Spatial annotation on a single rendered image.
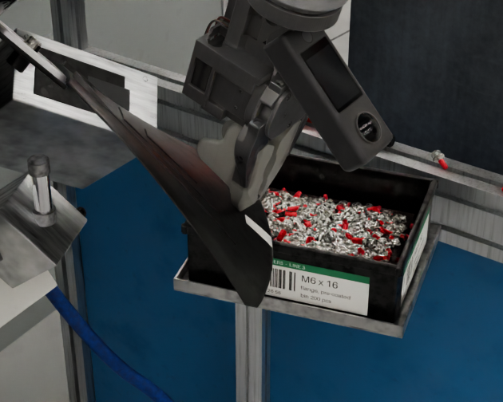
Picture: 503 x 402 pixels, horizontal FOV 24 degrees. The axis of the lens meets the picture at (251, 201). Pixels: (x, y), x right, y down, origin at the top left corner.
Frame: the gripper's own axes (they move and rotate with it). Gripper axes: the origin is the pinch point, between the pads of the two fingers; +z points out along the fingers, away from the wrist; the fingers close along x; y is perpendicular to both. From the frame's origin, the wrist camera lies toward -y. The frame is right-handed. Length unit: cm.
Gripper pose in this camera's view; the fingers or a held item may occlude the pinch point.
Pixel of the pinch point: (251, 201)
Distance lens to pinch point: 96.9
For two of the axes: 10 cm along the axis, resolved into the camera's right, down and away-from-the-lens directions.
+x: -5.6, 4.4, -7.0
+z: -2.5, 7.2, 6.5
